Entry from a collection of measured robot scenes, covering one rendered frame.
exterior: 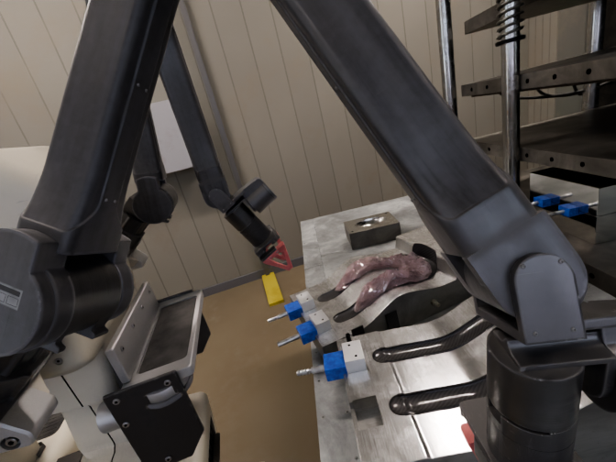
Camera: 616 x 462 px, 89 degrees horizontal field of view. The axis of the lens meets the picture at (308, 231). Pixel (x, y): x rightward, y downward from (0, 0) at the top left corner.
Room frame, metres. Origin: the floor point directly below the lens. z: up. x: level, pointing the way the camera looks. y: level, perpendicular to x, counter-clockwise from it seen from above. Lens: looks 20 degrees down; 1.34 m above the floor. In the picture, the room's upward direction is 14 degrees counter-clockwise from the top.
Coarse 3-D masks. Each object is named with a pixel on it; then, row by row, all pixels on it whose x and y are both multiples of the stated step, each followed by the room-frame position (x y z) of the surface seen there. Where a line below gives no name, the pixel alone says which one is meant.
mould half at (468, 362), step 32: (448, 320) 0.51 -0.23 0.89; (448, 352) 0.44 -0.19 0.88; (480, 352) 0.41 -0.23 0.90; (352, 384) 0.42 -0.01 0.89; (384, 384) 0.40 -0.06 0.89; (416, 384) 0.39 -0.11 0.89; (448, 384) 0.38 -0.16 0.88; (384, 416) 0.34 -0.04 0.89; (416, 416) 0.33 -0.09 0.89; (448, 416) 0.32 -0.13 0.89; (608, 416) 0.27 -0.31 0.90; (384, 448) 0.30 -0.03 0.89; (416, 448) 0.29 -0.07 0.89; (448, 448) 0.28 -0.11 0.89; (576, 448) 0.27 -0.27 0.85; (608, 448) 0.27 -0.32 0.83
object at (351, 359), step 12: (348, 348) 0.47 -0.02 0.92; (360, 348) 0.47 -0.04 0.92; (324, 360) 0.47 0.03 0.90; (336, 360) 0.46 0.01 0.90; (348, 360) 0.44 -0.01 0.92; (360, 360) 0.44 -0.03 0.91; (300, 372) 0.47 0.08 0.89; (312, 372) 0.47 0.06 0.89; (324, 372) 0.45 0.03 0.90; (336, 372) 0.45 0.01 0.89; (348, 372) 0.44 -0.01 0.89
